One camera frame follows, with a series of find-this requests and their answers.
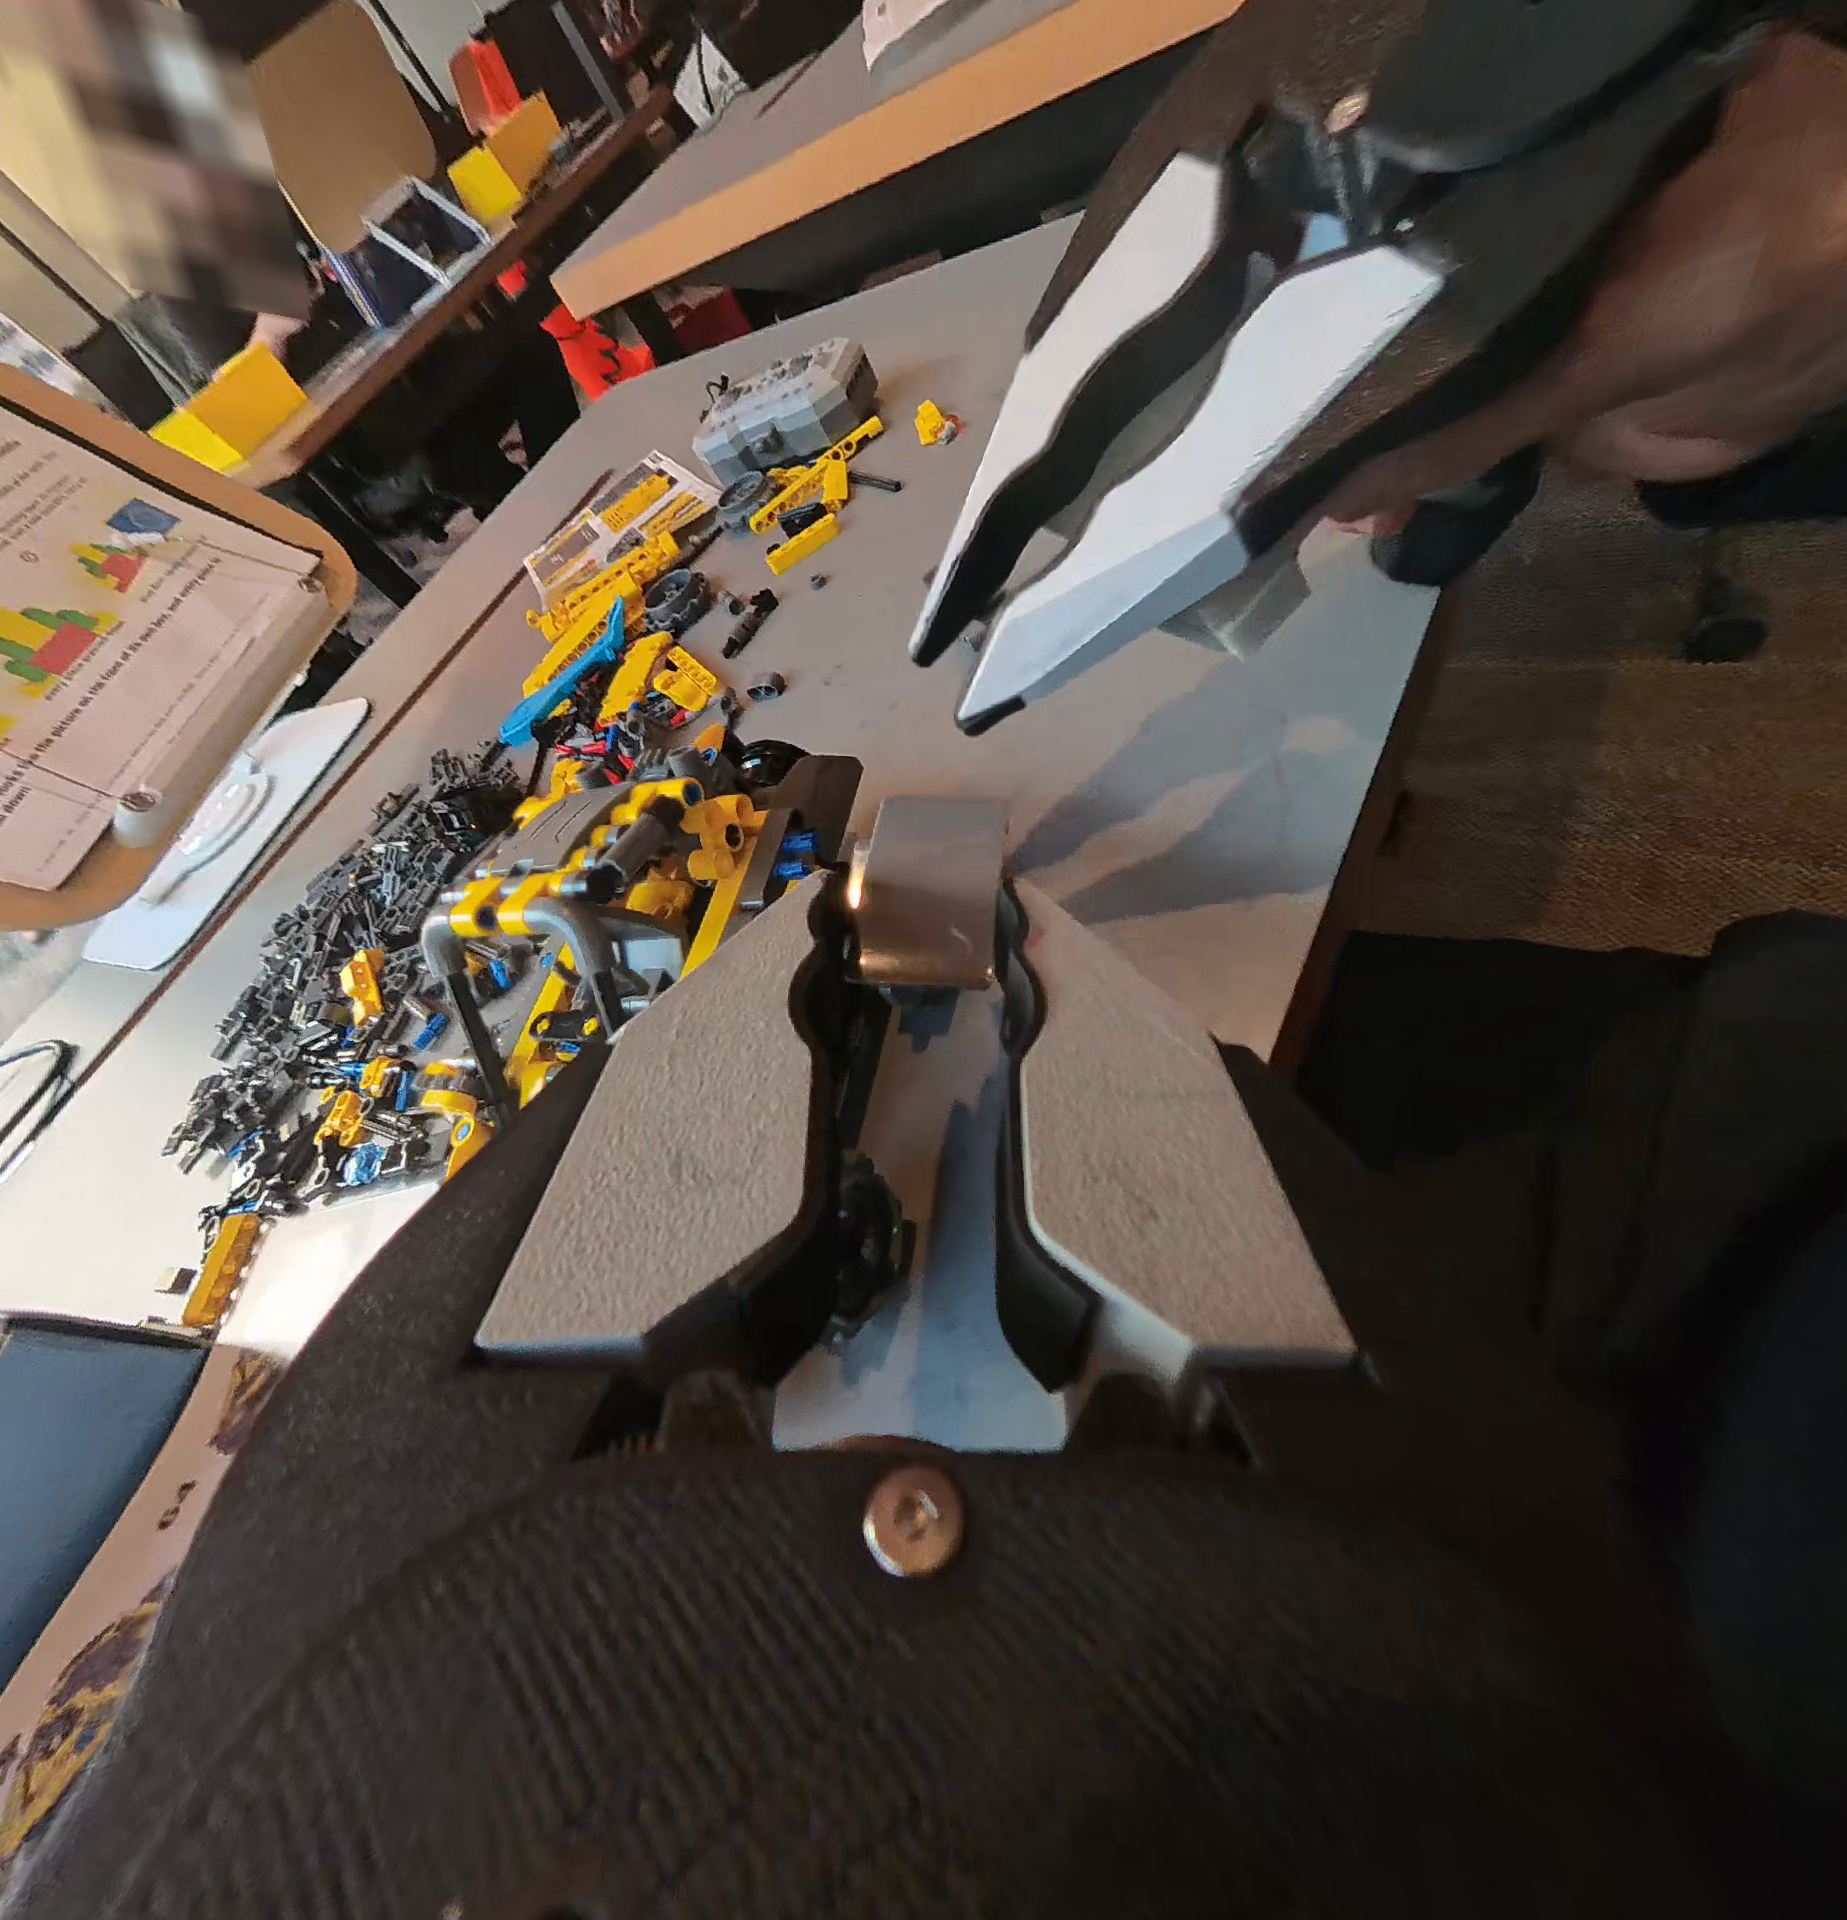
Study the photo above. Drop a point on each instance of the orange object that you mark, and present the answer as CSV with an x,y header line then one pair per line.
x,y
594,354

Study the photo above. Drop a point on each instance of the brown cardboard sheet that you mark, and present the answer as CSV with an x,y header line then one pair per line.
x,y
345,122

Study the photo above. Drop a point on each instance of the person's right hand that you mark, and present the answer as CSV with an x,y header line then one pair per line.
x,y
1735,298

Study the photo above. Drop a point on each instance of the white stand base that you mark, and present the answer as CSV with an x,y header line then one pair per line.
x,y
293,752

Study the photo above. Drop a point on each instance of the brick instruction sheet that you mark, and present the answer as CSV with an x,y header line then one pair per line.
x,y
126,631

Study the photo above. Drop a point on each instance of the blue cardboard kit box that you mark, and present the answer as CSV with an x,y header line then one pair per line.
x,y
70,1504

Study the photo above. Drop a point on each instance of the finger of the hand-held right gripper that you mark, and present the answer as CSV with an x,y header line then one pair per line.
x,y
1267,405
1082,315

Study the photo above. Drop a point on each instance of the grey brick battery box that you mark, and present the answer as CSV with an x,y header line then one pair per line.
x,y
788,405

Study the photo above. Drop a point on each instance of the grey curved brick panel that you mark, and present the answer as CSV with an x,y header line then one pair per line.
x,y
929,886

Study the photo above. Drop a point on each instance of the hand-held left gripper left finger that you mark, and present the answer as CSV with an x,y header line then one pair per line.
x,y
670,1154

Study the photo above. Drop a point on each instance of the person's dark clothed body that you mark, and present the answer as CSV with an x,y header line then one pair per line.
x,y
1613,1275

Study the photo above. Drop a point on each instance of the grey brick wheel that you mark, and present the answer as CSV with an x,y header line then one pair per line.
x,y
676,598

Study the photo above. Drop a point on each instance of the yellow storage bin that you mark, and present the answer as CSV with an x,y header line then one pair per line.
x,y
509,163
242,405

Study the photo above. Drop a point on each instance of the yellow toy brick vehicle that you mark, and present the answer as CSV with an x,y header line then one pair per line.
x,y
639,843

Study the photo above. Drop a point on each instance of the blue brick beam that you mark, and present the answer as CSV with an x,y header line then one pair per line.
x,y
563,691

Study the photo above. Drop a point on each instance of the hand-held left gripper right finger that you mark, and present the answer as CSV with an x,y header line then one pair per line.
x,y
1178,1202

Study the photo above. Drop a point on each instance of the grey desk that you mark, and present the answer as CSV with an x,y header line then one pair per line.
x,y
1165,843
862,163

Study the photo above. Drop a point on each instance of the pile of loose brick parts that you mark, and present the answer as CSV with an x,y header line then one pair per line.
x,y
339,932

